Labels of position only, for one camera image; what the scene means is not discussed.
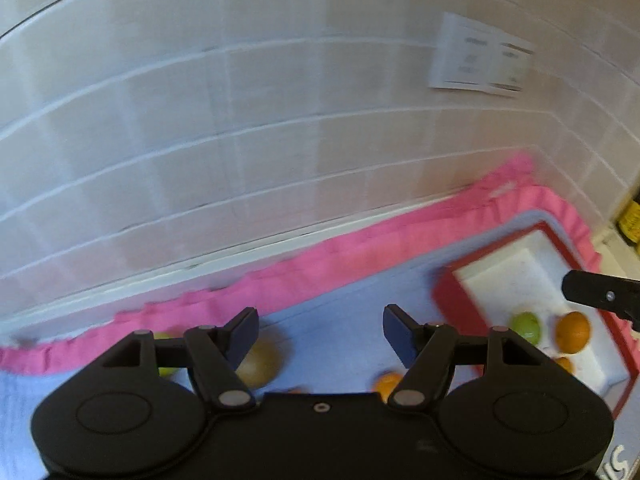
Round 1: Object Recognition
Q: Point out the red cardboard box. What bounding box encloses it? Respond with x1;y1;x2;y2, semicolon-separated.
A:
432;220;640;418

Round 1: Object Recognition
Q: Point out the large green apple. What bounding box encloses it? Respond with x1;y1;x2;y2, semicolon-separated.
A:
152;331;180;380

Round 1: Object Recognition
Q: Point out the round orange mandarin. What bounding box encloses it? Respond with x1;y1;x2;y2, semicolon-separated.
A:
372;371;405;403

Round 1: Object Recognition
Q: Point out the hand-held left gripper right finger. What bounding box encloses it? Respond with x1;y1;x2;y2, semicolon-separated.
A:
382;304;543;408

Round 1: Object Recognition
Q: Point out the medium green fruit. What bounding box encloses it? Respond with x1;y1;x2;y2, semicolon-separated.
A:
509;311;543;346

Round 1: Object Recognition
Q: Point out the white wall socket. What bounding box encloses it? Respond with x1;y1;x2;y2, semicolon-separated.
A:
492;35;535;97
429;12;501;92

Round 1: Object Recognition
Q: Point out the blue mat pink ruffled edge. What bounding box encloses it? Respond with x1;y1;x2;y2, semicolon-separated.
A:
0;152;640;480

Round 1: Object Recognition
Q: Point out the large orange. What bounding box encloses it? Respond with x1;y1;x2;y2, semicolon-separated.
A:
555;311;592;354

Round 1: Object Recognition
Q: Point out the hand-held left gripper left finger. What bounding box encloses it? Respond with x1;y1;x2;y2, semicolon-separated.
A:
100;307;259;409

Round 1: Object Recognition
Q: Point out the kiwi with sticker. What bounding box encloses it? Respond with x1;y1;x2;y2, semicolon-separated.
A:
235;337;278;388

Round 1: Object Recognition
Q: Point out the dark soy sauce bottle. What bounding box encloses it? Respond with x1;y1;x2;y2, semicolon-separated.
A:
617;200;640;248

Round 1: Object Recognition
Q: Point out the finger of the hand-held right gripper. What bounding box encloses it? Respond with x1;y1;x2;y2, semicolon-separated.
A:
561;270;640;333

